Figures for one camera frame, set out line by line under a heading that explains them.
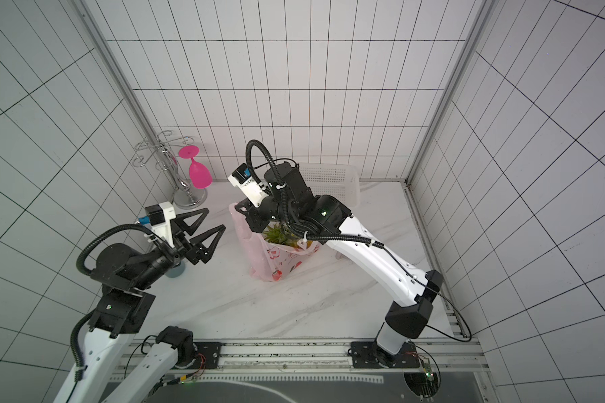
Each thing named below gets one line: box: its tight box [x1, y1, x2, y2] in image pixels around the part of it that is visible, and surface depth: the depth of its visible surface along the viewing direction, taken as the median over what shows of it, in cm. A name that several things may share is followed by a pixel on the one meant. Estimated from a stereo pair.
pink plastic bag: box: [229, 201, 321, 283], surface depth 76 cm
